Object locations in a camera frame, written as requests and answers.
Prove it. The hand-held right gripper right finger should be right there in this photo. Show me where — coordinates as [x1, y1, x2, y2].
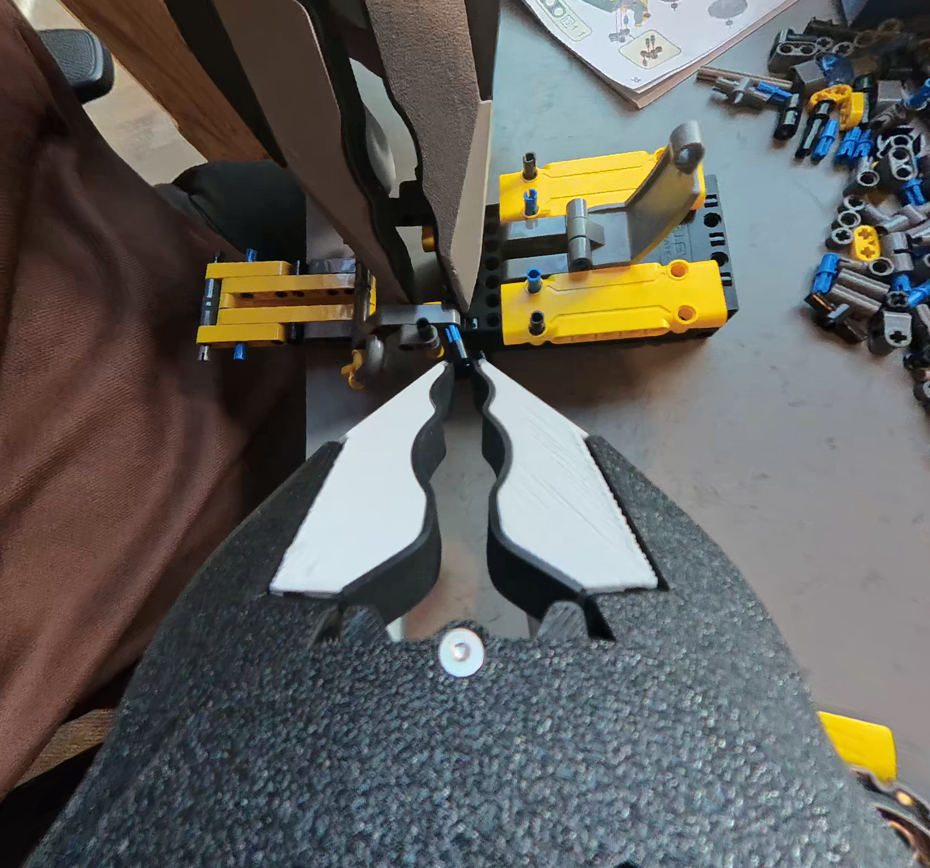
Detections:
[471, 360, 660, 627]

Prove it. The open instruction booklet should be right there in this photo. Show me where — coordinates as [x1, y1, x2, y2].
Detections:
[505, 0, 834, 111]

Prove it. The person's brown sweater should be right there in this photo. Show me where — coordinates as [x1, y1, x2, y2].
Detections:
[0, 0, 308, 796]

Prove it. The yellow black brick vehicle model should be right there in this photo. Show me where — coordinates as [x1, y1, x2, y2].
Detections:
[196, 120, 742, 391]

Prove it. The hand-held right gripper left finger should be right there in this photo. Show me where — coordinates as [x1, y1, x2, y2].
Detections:
[269, 361, 456, 625]

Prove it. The wooden board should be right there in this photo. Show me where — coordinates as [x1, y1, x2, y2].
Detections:
[0, 0, 271, 166]

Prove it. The black connector with blue pin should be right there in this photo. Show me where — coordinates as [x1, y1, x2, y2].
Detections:
[443, 325, 475, 376]

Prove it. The grey desk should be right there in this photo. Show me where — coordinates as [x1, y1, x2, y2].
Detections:
[305, 0, 930, 796]

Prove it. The pile of blue grey brick parts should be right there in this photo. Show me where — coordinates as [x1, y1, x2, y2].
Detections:
[697, 18, 930, 405]

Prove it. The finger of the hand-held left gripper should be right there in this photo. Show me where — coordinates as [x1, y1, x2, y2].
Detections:
[211, 0, 417, 304]
[360, 0, 495, 314]

